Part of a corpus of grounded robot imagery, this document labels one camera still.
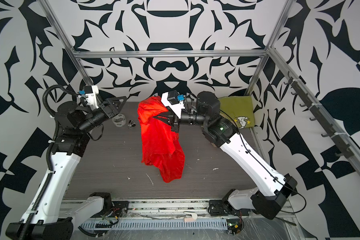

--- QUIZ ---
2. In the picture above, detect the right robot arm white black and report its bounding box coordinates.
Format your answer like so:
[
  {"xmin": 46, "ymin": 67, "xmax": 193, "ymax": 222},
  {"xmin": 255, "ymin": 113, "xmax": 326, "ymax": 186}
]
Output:
[{"xmin": 156, "ymin": 91, "xmax": 297, "ymax": 220}]

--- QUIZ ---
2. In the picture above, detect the black wall hook rack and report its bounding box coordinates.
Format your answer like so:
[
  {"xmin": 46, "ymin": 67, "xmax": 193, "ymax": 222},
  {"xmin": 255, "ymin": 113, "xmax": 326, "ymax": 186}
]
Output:
[{"xmin": 286, "ymin": 71, "xmax": 356, "ymax": 159}]

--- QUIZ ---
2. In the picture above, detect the black corrugated cable hose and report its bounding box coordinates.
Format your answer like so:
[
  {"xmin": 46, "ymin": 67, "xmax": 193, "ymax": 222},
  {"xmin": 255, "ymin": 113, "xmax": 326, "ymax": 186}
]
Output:
[{"xmin": 41, "ymin": 84, "xmax": 79, "ymax": 118}]

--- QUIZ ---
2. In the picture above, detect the white slotted cable duct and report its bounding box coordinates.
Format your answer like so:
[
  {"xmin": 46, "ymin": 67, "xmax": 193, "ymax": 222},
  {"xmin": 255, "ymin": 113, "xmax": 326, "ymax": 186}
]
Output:
[{"xmin": 81, "ymin": 219, "xmax": 228, "ymax": 231}]

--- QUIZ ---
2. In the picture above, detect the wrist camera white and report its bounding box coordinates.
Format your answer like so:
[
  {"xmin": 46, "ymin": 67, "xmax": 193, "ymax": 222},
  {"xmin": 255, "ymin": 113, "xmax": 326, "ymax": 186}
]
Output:
[
  {"xmin": 79, "ymin": 86, "xmax": 99, "ymax": 110},
  {"xmin": 161, "ymin": 90, "xmax": 186, "ymax": 119}
]

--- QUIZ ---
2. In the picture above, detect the clear tape roll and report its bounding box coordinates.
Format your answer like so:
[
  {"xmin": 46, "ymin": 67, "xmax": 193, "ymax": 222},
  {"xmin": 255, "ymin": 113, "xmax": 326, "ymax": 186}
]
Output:
[{"xmin": 112, "ymin": 114, "xmax": 127, "ymax": 128}]

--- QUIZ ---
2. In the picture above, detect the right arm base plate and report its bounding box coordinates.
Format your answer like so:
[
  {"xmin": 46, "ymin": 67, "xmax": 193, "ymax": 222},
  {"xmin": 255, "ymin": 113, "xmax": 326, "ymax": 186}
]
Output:
[{"xmin": 207, "ymin": 200, "xmax": 251, "ymax": 217}]

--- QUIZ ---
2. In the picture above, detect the small electronics board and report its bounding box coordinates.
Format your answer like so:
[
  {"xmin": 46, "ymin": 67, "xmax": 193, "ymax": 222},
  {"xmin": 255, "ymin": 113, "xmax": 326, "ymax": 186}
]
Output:
[{"xmin": 227, "ymin": 218, "xmax": 244, "ymax": 236}]

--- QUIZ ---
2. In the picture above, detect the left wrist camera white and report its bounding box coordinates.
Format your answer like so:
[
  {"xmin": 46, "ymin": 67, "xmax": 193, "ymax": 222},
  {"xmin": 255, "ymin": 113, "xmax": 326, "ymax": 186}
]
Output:
[{"xmin": 79, "ymin": 86, "xmax": 99, "ymax": 110}]

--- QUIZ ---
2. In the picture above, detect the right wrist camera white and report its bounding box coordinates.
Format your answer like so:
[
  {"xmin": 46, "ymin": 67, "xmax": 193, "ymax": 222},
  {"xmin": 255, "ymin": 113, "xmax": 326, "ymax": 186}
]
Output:
[{"xmin": 161, "ymin": 90, "xmax": 186, "ymax": 119}]

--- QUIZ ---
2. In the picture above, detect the green cloth with print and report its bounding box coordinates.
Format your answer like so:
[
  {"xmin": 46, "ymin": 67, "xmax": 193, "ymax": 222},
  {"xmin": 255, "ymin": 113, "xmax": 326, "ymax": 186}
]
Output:
[{"xmin": 219, "ymin": 96, "xmax": 255, "ymax": 129}]

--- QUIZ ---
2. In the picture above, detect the white plastic hook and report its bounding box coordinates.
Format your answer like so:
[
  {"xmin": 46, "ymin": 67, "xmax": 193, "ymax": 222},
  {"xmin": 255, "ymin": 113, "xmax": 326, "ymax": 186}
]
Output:
[{"xmin": 184, "ymin": 212, "xmax": 198, "ymax": 223}]

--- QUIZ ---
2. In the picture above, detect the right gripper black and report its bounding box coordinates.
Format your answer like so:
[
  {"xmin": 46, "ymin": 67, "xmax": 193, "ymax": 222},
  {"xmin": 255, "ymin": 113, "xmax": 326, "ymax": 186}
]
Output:
[{"xmin": 155, "ymin": 105, "xmax": 214, "ymax": 134}]

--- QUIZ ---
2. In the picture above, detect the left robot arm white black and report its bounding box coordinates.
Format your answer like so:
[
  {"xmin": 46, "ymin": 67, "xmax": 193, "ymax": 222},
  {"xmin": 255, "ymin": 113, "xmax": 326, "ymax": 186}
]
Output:
[{"xmin": 6, "ymin": 97, "xmax": 127, "ymax": 240}]

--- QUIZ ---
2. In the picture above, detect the red cloth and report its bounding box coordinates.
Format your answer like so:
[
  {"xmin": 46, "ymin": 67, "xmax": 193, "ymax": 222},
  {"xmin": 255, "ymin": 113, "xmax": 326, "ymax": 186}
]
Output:
[{"xmin": 137, "ymin": 96, "xmax": 185, "ymax": 183}]

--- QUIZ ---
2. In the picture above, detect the black binder clip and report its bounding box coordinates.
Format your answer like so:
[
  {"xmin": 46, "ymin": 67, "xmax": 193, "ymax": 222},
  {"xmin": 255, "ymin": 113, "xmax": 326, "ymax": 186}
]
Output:
[{"xmin": 128, "ymin": 120, "xmax": 136, "ymax": 129}]

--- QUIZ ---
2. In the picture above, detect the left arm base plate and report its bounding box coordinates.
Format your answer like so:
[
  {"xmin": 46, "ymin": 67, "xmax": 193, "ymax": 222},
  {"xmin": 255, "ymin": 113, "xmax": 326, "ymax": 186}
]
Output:
[{"xmin": 92, "ymin": 201, "xmax": 130, "ymax": 218}]

